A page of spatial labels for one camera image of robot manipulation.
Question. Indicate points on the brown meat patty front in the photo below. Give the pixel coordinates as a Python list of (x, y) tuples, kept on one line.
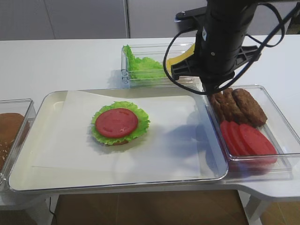
[(249, 107)]

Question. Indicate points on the clear box with patties tomatoes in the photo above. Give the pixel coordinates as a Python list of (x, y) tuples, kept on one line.
[(276, 129)]

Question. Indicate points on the brown meat patty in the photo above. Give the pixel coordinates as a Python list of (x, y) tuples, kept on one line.
[(249, 107), (233, 112), (217, 101)]

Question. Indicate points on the smooth brown bun half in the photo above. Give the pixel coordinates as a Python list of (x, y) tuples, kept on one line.
[(10, 124)]

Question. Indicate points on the white metal tray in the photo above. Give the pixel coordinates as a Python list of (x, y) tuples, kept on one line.
[(26, 177)]

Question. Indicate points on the bottom bun on tray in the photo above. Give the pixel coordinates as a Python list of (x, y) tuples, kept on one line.
[(116, 142)]

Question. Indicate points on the sesame bun top right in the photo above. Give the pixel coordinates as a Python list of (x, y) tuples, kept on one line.
[(4, 152)]

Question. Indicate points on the clear box with buns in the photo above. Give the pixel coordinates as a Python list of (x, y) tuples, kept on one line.
[(26, 109)]

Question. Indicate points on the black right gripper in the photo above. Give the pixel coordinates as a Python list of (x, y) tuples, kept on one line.
[(218, 46)]

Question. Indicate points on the green lettuce leaf on bun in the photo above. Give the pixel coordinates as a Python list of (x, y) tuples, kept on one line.
[(141, 129)]

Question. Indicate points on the white paper sheet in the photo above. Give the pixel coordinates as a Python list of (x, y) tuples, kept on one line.
[(169, 146)]

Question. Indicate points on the red tomato slice front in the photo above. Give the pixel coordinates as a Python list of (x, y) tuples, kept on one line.
[(255, 142)]

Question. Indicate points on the clear box with lettuce cheese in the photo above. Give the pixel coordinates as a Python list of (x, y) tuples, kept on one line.
[(157, 53)]

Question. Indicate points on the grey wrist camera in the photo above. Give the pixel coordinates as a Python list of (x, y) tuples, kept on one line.
[(190, 19)]

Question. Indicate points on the green lettuce leaves in box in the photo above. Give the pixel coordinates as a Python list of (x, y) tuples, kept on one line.
[(143, 68)]

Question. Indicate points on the red tomato slice on burger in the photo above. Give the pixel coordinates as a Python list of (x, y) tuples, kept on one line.
[(116, 123)]

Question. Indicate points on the red tomato slice middle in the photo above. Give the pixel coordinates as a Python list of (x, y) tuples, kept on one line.
[(236, 139)]

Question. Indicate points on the red tomato slice back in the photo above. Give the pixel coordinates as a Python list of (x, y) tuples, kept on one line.
[(224, 126)]

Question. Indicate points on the yellow cheese slices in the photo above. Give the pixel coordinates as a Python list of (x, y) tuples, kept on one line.
[(177, 59)]

